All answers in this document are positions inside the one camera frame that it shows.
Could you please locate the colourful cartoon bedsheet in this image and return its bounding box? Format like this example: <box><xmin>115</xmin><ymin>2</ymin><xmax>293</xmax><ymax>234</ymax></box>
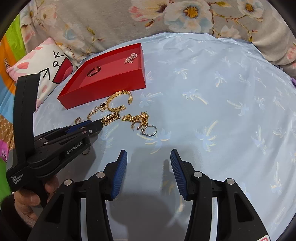
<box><xmin>0</xmin><ymin>14</ymin><xmax>27</xmax><ymax>204</ymax></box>

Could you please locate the gold chain clover bracelet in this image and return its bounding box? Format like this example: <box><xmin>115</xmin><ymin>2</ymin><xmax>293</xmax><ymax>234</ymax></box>
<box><xmin>87</xmin><ymin>102</ymin><xmax>110</xmax><ymax>120</ymax></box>

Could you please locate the small gold hoop earring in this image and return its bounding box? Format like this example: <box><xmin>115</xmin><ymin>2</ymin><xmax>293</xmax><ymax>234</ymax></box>
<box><xmin>74</xmin><ymin>118</ymin><xmax>82</xmax><ymax>124</ymax></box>

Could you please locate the red cardboard tray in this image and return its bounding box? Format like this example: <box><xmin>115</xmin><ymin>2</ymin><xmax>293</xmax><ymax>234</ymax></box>
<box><xmin>57</xmin><ymin>43</ymin><xmax>146</xmax><ymax>109</ymax></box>

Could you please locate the pink white bunny pillow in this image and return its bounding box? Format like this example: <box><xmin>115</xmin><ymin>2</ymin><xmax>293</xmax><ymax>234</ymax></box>
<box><xmin>6</xmin><ymin>38</ymin><xmax>76</xmax><ymax>108</ymax></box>

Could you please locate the gold braided bangle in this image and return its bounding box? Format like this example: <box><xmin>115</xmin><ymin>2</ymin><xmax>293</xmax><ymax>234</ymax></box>
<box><xmin>106</xmin><ymin>90</ymin><xmax>133</xmax><ymax>113</ymax></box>

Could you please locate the gold wrist watch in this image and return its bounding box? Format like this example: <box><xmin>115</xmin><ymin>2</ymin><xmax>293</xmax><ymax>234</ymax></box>
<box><xmin>100</xmin><ymin>112</ymin><xmax>120</xmax><ymax>126</ymax></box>

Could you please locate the black bead bracelet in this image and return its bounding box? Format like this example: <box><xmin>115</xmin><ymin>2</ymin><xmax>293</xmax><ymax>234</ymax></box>
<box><xmin>87</xmin><ymin>66</ymin><xmax>102</xmax><ymax>78</ymax></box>

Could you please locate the gold bead chain bracelet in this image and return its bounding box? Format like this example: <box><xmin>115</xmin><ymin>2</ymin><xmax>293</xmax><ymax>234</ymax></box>
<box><xmin>121</xmin><ymin>111</ymin><xmax>150</xmax><ymax>127</ymax></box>

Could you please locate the grey floral blanket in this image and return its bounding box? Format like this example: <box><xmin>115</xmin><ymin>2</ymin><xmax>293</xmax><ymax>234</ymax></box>
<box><xmin>20</xmin><ymin>0</ymin><xmax>295</xmax><ymax>76</ymax></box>

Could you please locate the person's left hand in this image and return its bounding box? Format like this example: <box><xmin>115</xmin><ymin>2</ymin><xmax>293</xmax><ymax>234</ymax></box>
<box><xmin>14</xmin><ymin>176</ymin><xmax>59</xmax><ymax>226</ymax></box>

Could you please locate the silver ring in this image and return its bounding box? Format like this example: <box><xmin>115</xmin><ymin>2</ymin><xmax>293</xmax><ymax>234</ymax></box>
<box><xmin>140</xmin><ymin>124</ymin><xmax>158</xmax><ymax>137</ymax></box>

